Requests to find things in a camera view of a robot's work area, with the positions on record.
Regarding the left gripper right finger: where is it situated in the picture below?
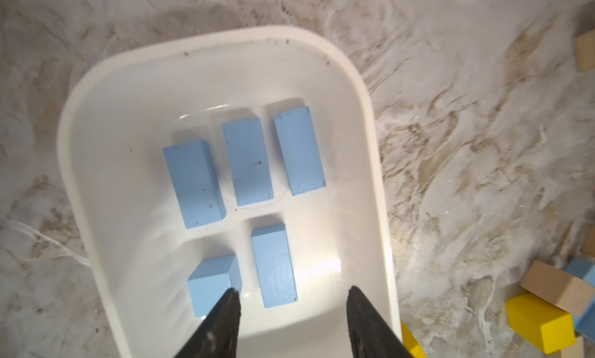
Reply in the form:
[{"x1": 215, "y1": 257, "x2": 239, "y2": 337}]
[{"x1": 346, "y1": 286, "x2": 413, "y2": 358}]

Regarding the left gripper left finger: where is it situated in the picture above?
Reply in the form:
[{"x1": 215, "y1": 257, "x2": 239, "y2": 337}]
[{"x1": 174, "y1": 288, "x2": 241, "y2": 358}]

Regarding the blue cube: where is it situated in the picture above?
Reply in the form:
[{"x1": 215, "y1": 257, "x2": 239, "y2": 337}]
[{"x1": 187, "y1": 255, "x2": 243, "y2": 319}]

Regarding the white rectangular tray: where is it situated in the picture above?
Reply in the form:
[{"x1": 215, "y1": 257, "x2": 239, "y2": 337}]
[{"x1": 57, "y1": 26, "x2": 401, "y2": 357}]

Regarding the yellow cube left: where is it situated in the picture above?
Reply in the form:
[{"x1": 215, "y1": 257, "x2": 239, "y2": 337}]
[{"x1": 401, "y1": 322, "x2": 427, "y2": 358}]

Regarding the yellow cube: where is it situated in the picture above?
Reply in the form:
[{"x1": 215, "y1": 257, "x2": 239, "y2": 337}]
[
  {"x1": 505, "y1": 293, "x2": 576, "y2": 355},
  {"x1": 401, "y1": 322, "x2": 427, "y2": 358}
]

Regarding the yellow cube center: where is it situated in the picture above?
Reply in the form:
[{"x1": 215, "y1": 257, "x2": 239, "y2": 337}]
[{"x1": 505, "y1": 293, "x2": 576, "y2": 355}]

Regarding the small wooden block left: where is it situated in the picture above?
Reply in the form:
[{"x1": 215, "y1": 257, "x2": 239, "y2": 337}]
[{"x1": 520, "y1": 260, "x2": 594, "y2": 317}]

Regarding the long wooden block front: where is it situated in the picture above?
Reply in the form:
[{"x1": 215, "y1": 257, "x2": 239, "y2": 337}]
[{"x1": 547, "y1": 336, "x2": 585, "y2": 358}]

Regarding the small blue block lower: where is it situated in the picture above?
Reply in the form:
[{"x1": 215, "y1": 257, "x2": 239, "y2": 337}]
[{"x1": 573, "y1": 303, "x2": 595, "y2": 343}]

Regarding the blue block lower long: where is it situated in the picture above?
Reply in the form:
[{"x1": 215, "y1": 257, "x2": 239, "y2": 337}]
[{"x1": 564, "y1": 257, "x2": 595, "y2": 286}]

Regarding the wooden cube upper pile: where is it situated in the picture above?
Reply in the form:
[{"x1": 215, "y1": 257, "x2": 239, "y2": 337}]
[{"x1": 581, "y1": 229, "x2": 595, "y2": 257}]

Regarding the lone wooden cube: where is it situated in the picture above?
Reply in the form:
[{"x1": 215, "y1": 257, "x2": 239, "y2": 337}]
[{"x1": 576, "y1": 29, "x2": 595, "y2": 71}]

